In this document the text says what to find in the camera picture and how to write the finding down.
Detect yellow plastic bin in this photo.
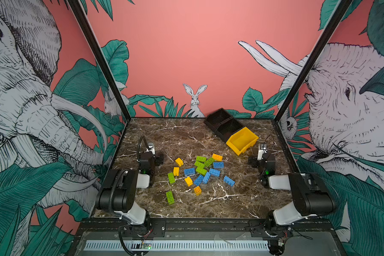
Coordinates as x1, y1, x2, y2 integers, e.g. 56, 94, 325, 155
226, 127, 259, 156

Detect green lego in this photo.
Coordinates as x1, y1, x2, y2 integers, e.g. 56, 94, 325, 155
204, 157, 216, 168
196, 167, 207, 176
194, 161, 205, 169
196, 156, 207, 163
166, 191, 175, 205

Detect green lego top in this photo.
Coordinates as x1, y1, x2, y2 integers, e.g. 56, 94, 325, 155
196, 156, 207, 163
204, 157, 216, 168

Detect black bin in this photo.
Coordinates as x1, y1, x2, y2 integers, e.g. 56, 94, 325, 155
204, 108, 232, 131
215, 117, 244, 143

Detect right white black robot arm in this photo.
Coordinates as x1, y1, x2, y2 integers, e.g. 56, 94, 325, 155
248, 153, 337, 232

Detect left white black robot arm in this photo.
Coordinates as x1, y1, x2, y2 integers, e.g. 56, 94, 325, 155
95, 151, 164, 228

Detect green lego mid left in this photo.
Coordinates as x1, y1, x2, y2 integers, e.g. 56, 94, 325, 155
167, 173, 176, 184

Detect yellow lego small left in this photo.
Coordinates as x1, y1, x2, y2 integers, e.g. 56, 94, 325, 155
173, 167, 180, 177

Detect blue lego lower pair left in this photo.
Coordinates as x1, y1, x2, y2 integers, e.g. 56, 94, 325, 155
193, 175, 204, 186

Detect blue lego pair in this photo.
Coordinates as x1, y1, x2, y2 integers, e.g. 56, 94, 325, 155
202, 172, 211, 184
193, 175, 204, 186

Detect orange yellow lego front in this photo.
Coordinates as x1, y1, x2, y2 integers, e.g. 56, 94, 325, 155
194, 186, 202, 196

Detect blue lego lower pair right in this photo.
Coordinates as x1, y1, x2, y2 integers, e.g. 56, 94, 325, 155
202, 172, 211, 184

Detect white vented strip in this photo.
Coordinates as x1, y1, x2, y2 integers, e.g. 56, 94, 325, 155
84, 240, 269, 252

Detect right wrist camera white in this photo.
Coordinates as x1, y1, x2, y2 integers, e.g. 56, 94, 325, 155
257, 144, 267, 161

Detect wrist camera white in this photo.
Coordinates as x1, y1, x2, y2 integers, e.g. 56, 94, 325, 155
257, 144, 267, 161
147, 143, 155, 155

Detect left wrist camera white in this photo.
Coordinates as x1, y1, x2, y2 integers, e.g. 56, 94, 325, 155
147, 143, 155, 155

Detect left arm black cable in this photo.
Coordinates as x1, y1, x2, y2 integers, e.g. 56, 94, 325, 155
136, 135, 151, 162

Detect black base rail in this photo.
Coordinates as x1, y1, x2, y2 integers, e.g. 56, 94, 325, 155
76, 218, 335, 238

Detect left black frame post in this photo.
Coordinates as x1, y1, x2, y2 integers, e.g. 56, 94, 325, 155
67, 0, 131, 123

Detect black frame post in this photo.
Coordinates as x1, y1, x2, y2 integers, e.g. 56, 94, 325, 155
67, 0, 131, 123
274, 0, 352, 123

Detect right black frame post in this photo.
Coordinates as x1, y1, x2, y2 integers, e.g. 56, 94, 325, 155
274, 0, 352, 123

